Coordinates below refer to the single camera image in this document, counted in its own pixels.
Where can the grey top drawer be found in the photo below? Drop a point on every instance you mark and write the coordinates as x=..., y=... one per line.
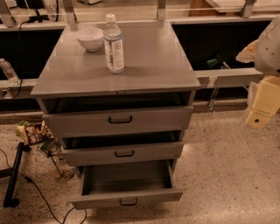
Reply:
x=120, y=121

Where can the snack bag on floor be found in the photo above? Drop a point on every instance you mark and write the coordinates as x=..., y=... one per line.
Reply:
x=33, y=132

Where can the black stand leg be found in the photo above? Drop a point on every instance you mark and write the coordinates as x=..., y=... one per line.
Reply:
x=12, y=173

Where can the grey middle drawer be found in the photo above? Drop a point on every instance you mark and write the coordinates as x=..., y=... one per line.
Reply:
x=123, y=154

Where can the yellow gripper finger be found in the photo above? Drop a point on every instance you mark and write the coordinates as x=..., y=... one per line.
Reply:
x=265, y=104

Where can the grey bottom drawer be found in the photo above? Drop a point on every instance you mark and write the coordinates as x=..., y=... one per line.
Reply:
x=126, y=185

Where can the green-handled tool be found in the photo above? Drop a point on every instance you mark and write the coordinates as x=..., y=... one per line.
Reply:
x=218, y=60

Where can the clear plastic water bottle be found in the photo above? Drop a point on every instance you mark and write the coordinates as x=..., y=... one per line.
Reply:
x=113, y=42

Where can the grey drawer cabinet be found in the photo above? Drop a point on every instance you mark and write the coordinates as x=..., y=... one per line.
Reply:
x=157, y=74

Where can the clear bottle at left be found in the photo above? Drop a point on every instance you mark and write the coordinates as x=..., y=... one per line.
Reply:
x=9, y=72

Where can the white ceramic bowl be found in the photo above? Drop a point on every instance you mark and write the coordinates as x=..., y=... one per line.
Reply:
x=91, y=38

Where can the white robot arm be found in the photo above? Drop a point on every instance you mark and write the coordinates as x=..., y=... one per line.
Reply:
x=264, y=52

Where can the grey drawer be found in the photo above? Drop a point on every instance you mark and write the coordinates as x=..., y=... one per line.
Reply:
x=123, y=154
x=126, y=185
x=120, y=121

